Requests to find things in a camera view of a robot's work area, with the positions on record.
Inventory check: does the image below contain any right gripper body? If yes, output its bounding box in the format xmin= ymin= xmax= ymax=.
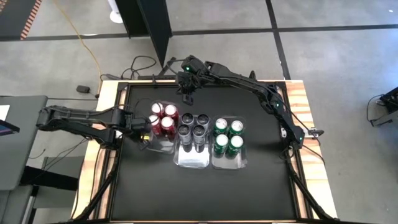
xmin=175 ymin=71 xmax=203 ymax=94

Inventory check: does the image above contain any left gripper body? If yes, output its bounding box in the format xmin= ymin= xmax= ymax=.
xmin=132 ymin=117 xmax=154 ymax=138

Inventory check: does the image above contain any red Coca-Cola can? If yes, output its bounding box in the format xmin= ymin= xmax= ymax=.
xmin=148 ymin=114 xmax=162 ymax=137
xmin=160 ymin=116 xmax=177 ymax=140
xmin=150 ymin=101 xmax=165 ymax=118
xmin=164 ymin=103 xmax=180 ymax=123

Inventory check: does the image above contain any clear plastic bin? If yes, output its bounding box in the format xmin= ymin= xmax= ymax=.
xmin=145 ymin=100 xmax=182 ymax=156
xmin=210 ymin=114 xmax=249 ymax=170
xmin=172 ymin=113 xmax=211 ymax=170

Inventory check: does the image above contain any black standing panel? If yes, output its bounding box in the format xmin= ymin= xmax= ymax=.
xmin=114 ymin=0 xmax=177 ymax=77

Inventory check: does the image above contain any white pole base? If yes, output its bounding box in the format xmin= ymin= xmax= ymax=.
xmin=107 ymin=0 xmax=124 ymax=24

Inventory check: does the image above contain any grey desk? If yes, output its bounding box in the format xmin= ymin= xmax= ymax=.
xmin=0 ymin=95 xmax=49 ymax=191

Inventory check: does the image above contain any dark tablet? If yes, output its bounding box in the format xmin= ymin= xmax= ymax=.
xmin=0 ymin=119 xmax=21 ymax=137

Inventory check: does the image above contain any black mat orange edge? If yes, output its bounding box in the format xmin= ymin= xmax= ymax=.
xmin=0 ymin=0 xmax=43 ymax=42

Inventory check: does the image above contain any black equipment stand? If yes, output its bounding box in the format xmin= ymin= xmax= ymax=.
xmin=366 ymin=86 xmax=398 ymax=128

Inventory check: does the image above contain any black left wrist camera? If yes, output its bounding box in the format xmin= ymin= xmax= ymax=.
xmin=137 ymin=134 xmax=154 ymax=151

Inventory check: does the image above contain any black frame strut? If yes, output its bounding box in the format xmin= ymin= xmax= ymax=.
xmin=285 ymin=149 xmax=336 ymax=223
xmin=73 ymin=152 xmax=122 ymax=223

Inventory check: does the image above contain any yellow cable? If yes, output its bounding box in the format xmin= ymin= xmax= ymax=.
xmin=51 ymin=0 xmax=103 ymax=94

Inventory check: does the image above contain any silver metal bracket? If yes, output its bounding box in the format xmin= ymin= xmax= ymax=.
xmin=303 ymin=127 xmax=325 ymax=138

